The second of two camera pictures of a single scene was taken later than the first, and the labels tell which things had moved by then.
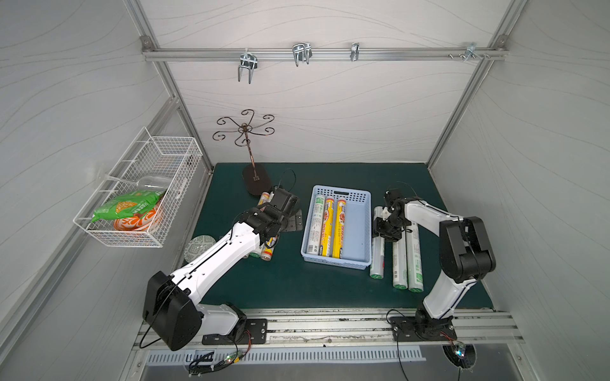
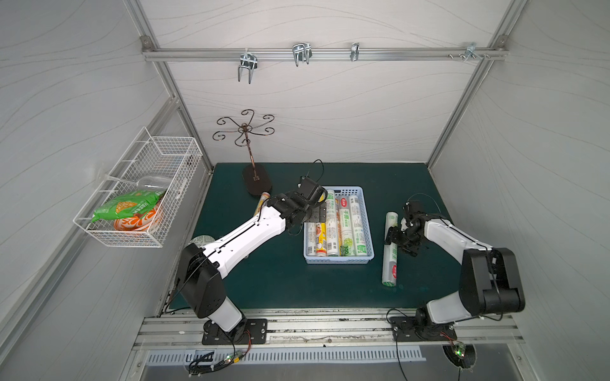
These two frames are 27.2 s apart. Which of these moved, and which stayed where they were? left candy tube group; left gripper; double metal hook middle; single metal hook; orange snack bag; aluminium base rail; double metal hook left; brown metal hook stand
Moved: left gripper
Stayed: double metal hook left; double metal hook middle; brown metal hook stand; aluminium base rail; single metal hook; left candy tube group; orange snack bag
